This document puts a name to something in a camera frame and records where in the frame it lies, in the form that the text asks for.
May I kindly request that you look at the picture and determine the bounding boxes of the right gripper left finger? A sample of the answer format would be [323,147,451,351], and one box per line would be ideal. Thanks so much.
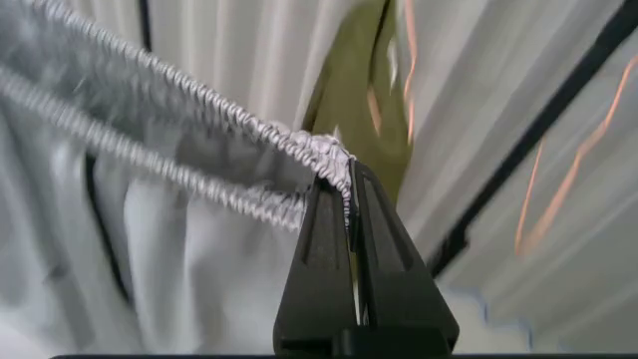
[272,177,360,356]

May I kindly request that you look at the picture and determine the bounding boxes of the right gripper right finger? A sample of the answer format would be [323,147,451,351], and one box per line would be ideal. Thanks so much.
[348,159,461,356]

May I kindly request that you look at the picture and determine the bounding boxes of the pink clothes hanger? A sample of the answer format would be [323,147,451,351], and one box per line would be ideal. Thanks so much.
[512,54,638,258]
[366,0,419,146]

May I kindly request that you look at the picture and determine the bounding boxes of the white curtain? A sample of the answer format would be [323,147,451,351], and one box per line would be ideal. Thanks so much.
[49,0,638,356]

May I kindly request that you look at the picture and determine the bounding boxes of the pale grey shorts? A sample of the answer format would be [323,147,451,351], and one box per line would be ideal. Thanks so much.
[0,0,358,356]

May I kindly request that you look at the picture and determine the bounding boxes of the green long-sleeved shirt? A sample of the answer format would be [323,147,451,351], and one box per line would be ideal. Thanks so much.
[301,0,415,205]

